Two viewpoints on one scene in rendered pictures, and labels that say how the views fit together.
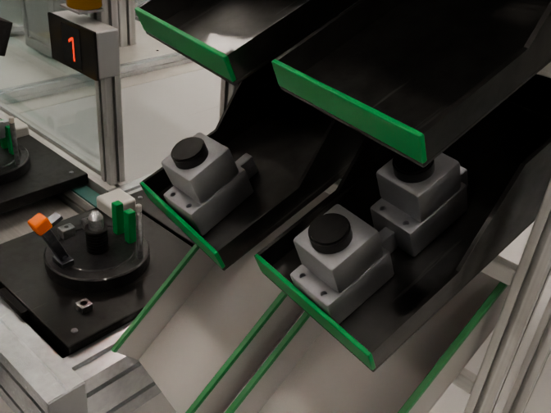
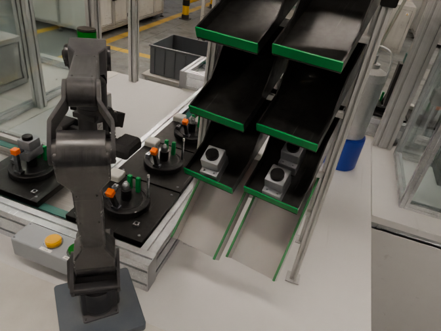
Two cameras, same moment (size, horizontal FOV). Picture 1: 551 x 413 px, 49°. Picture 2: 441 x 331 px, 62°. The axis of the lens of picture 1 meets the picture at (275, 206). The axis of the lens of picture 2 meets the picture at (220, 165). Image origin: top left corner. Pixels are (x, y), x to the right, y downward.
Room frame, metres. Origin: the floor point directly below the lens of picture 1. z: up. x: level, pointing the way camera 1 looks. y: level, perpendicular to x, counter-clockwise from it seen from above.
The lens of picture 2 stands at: (-0.20, 0.35, 1.70)
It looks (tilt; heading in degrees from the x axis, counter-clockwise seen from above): 33 degrees down; 335
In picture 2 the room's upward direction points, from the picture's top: 9 degrees clockwise
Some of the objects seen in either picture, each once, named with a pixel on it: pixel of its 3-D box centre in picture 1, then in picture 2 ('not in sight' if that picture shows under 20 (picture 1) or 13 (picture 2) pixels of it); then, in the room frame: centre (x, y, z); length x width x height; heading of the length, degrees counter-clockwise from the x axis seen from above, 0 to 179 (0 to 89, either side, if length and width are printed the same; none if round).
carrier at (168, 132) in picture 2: not in sight; (192, 125); (1.05, -0.07, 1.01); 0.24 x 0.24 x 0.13; 51
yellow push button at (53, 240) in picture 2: not in sight; (53, 242); (0.57, 0.44, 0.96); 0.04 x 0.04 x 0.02
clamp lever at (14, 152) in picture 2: not in sight; (19, 158); (0.86, 0.52, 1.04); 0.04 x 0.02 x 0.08; 141
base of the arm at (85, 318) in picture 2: not in sight; (98, 293); (0.28, 0.34, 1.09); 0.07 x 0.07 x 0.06; 6
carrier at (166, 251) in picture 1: (97, 234); (126, 192); (0.67, 0.24, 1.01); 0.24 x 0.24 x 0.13; 51
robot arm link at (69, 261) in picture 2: not in sight; (94, 271); (0.28, 0.35, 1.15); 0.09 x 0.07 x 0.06; 84
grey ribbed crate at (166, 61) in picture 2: not in sight; (195, 60); (2.65, -0.59, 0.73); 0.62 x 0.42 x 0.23; 51
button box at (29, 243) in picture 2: not in sight; (54, 250); (0.57, 0.44, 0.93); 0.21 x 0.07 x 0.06; 51
